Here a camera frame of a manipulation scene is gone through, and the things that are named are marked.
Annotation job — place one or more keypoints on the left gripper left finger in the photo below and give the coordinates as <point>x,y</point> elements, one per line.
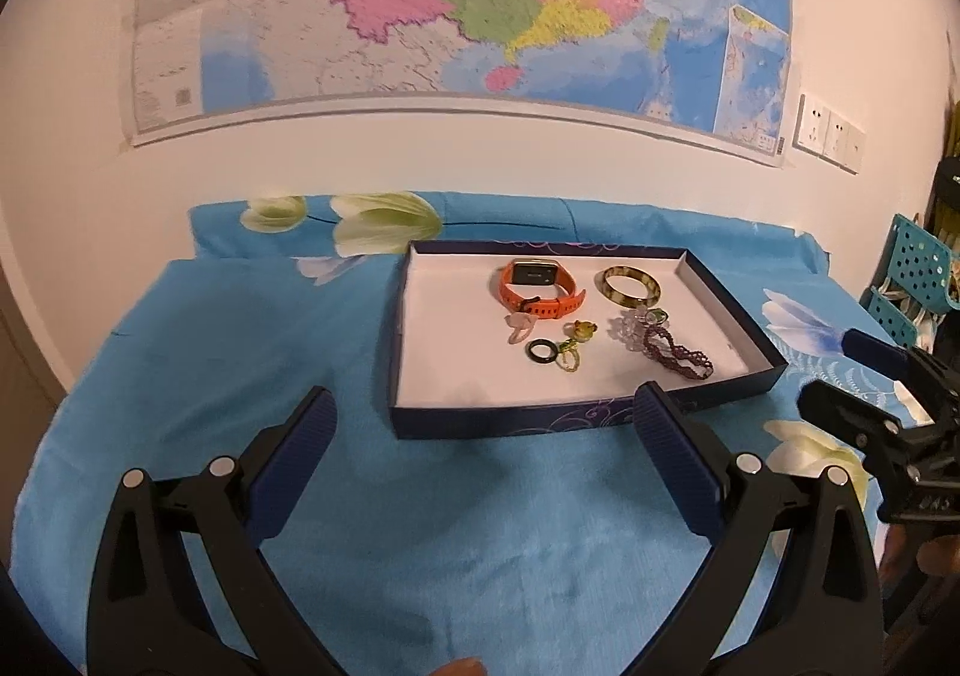
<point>146,613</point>

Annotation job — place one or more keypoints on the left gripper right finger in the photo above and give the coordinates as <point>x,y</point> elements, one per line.
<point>823,613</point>

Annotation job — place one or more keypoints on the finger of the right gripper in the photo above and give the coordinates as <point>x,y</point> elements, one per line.
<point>848,418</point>
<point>874,349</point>

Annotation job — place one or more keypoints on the olive tortoiseshell bangle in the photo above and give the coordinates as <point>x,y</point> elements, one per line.
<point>629,287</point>

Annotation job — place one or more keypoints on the orange smart watch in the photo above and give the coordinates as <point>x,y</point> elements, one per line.
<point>544,289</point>

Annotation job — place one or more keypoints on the right hand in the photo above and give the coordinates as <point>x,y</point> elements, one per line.
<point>931,548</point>

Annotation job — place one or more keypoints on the left hand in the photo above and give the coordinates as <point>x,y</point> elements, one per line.
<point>461,667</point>

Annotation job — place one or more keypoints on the teal perforated storage basket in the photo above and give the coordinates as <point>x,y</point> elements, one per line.
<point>917,287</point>

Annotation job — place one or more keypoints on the dark blue tray box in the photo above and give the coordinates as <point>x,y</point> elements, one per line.
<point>455,376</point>

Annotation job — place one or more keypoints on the white wall socket panel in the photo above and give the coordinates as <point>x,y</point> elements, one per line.
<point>822,132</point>

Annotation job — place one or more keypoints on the colourful wall map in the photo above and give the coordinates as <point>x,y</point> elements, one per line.
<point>696,69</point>

